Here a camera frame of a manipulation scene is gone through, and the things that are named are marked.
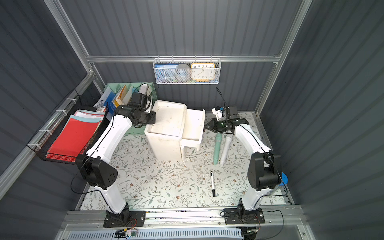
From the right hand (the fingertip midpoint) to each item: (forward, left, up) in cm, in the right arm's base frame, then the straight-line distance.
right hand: (208, 125), depth 85 cm
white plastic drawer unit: (-11, +22, +3) cm, 25 cm away
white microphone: (-5, -12, -19) cm, 23 cm away
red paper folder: (-14, +67, +7) cm, 68 cm away
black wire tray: (-22, +71, +15) cm, 75 cm away
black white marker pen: (-30, -3, -21) cm, 36 cm away
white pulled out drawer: (-3, +9, -1) cm, 9 cm away
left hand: (+2, +32, +4) cm, 33 cm away
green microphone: (-3, -7, -18) cm, 20 cm away
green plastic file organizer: (+23, +62, +4) cm, 66 cm away
